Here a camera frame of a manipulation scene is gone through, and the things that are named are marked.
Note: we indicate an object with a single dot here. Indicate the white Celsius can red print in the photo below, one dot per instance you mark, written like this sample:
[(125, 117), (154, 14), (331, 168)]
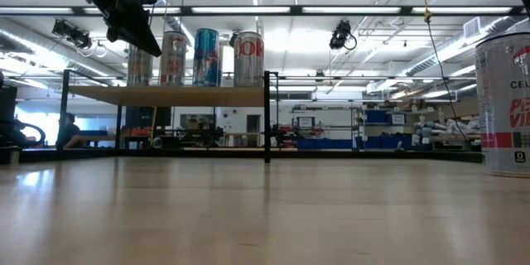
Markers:
[(503, 112), (173, 62)]

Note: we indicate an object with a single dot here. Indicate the metal rack blue bins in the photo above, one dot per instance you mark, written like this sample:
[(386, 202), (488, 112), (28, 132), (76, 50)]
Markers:
[(374, 117)]

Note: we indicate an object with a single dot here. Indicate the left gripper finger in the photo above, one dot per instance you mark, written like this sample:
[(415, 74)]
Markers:
[(132, 31)]

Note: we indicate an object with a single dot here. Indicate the silver Diet Coke can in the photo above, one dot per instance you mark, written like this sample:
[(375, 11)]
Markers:
[(248, 66)]

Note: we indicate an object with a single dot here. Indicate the silver ventilation duct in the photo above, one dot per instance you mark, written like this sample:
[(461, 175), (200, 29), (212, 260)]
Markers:
[(41, 51), (447, 54)]

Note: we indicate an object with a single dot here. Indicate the wooden shelf black metal frame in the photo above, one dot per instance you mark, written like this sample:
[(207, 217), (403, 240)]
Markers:
[(165, 96)]

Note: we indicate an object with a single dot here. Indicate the white Celsius can orange print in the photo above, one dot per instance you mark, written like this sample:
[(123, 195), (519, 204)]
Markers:
[(138, 70)]

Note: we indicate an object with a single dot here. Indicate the person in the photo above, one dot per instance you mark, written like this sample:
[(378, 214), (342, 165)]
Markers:
[(70, 132)]

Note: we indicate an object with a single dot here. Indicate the cluttered workbench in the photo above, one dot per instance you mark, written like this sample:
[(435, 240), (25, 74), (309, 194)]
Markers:
[(455, 126)]

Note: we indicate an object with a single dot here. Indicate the long ceiling light bar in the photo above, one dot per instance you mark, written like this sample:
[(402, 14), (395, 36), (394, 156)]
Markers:
[(352, 9)]

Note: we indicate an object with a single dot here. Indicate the black box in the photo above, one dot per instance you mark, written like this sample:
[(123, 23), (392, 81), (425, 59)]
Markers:
[(143, 117)]

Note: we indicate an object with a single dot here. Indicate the black hanging camera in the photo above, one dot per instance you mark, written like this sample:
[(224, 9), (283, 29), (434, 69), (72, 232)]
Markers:
[(340, 35)]

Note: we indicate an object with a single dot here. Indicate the black aluminium table frame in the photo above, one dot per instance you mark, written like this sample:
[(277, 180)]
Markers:
[(165, 154)]

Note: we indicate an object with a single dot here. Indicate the black ceiling spotlight cluster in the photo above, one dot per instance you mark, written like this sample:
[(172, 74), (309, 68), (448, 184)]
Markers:
[(72, 33)]

